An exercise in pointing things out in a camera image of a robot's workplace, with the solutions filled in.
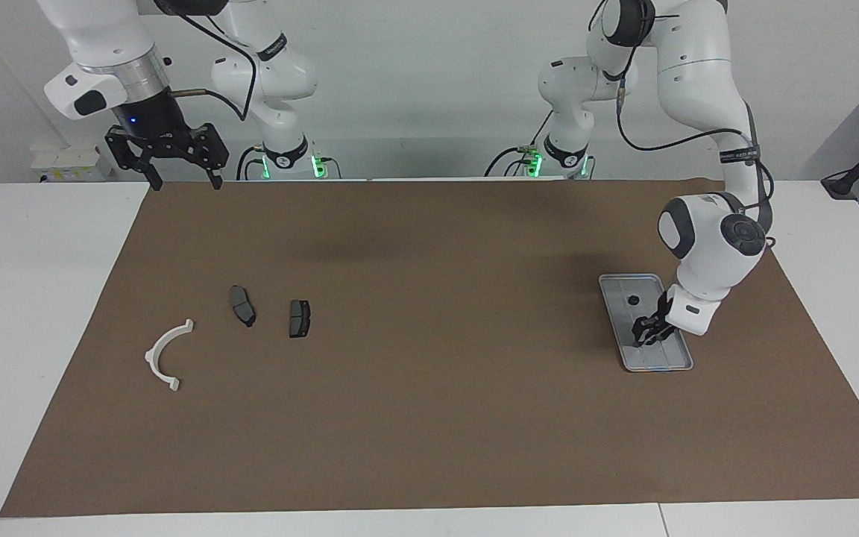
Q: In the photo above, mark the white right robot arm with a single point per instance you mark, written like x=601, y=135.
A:
x=94, y=30

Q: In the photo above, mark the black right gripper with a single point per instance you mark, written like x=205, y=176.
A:
x=153, y=130

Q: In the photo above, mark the brown table mat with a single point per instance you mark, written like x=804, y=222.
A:
x=429, y=432

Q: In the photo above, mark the white power box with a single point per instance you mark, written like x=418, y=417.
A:
x=71, y=162

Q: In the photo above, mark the dark grey brake pad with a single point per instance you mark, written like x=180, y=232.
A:
x=299, y=318
x=242, y=306

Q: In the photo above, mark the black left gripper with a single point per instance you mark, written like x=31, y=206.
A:
x=661, y=317

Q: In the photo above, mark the silver metal tray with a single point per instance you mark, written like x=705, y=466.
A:
x=623, y=291

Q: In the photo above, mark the white curved plastic bracket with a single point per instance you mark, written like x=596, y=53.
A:
x=153, y=362

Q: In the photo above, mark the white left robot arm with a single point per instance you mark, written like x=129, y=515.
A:
x=698, y=74

